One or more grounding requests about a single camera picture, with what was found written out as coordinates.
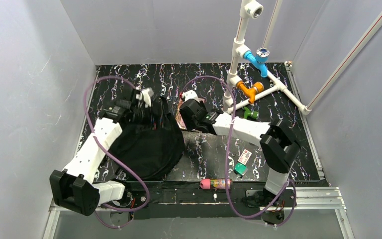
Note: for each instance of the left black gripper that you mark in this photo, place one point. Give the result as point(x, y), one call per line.
point(157, 102)

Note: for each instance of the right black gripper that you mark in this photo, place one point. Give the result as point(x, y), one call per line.
point(184, 107)

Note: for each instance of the black student backpack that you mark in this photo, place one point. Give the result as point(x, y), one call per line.
point(151, 151)

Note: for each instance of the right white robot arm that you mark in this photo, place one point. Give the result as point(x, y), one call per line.
point(278, 143)

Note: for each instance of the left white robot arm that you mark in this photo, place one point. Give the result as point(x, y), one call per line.
point(73, 187)

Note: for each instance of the green white pipe fitting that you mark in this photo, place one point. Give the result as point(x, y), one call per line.
point(250, 114)

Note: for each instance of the orange plastic pipe fitting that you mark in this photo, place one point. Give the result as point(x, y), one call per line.
point(251, 92)

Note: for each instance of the pink pencil case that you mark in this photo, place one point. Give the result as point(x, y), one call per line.
point(215, 184)

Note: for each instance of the teal eraser block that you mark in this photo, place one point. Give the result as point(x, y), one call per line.
point(240, 169)

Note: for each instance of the blue plastic faucet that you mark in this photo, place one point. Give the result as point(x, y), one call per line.
point(258, 60)

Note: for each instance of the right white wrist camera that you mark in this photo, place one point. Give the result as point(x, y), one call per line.
point(189, 95)

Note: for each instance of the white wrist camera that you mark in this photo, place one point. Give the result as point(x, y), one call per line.
point(189, 95)
point(145, 96)

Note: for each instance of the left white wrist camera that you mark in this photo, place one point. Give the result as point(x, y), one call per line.
point(145, 96)

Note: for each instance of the white PVC pipe frame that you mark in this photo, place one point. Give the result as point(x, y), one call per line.
point(252, 9)

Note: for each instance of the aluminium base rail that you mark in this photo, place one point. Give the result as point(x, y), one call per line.
point(184, 211)

